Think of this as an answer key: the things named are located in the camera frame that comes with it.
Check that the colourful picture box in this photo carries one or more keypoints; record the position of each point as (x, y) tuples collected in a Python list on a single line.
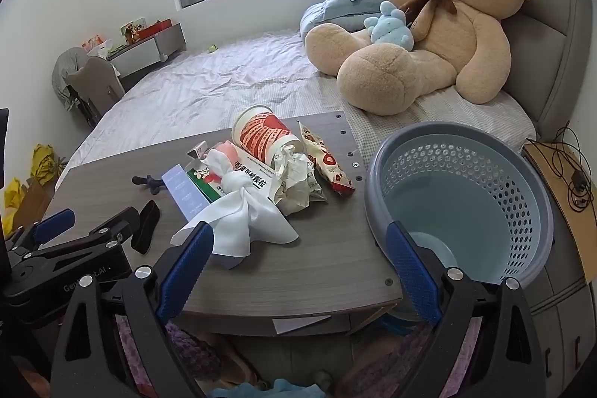
[(133, 29)]

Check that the red flat box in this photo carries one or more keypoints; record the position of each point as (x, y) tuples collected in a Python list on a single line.
[(156, 28)]

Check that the bed with checked sheet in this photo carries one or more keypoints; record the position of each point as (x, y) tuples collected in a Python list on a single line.
[(210, 85)]

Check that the black elastic band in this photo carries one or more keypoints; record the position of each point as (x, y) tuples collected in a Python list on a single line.
[(147, 225)]

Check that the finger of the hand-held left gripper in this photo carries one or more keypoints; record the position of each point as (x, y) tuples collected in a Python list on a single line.
[(112, 230), (53, 225)]

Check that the white tissue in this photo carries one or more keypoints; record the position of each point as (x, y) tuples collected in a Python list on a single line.
[(242, 216)]

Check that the white and green medicine box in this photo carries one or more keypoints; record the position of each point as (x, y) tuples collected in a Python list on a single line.
[(254, 174)]

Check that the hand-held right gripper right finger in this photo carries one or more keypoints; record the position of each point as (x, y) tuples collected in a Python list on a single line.
[(410, 272)]

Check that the paper wrapper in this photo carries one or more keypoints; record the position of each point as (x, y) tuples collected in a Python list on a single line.
[(294, 179)]

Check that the white plastic bag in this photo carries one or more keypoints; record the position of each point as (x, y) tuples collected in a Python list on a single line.
[(100, 49)]

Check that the grey chair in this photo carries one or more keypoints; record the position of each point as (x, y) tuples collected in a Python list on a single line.
[(95, 85)]

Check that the grey garment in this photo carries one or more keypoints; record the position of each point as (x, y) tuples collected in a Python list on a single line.
[(65, 67)]

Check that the large beige teddy bear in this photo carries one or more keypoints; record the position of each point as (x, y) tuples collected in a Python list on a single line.
[(419, 67)]

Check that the red and white paper cup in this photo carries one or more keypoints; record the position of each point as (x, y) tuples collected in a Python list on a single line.
[(266, 132)]

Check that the light blue quilt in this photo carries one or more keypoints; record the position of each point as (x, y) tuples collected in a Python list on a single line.
[(331, 6)]

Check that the red patterned snack packet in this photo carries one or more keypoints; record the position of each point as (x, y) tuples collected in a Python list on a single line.
[(326, 160)]

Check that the purple fuzzy cloth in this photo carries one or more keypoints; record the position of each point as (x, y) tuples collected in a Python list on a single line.
[(186, 346)]

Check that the pink pig toy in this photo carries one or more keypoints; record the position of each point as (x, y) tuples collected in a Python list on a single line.
[(225, 152)]

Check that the nightstand with wooden top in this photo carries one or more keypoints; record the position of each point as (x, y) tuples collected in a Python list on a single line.
[(559, 193)]

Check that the cardboard box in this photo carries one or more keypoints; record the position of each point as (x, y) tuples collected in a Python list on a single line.
[(32, 204)]

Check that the white playing card box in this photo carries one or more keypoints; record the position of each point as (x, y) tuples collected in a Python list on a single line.
[(197, 150)]

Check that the light blue box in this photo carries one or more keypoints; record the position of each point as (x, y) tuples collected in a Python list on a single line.
[(184, 193)]

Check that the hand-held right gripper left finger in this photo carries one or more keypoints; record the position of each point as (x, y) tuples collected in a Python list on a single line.
[(186, 267)]

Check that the small light blue plush toy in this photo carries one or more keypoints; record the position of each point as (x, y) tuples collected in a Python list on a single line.
[(389, 32)]

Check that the grey padded headboard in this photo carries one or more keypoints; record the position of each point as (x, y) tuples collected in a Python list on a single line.
[(545, 43)]

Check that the yellow bag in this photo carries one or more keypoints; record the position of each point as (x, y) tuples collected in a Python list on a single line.
[(11, 202), (44, 162)]

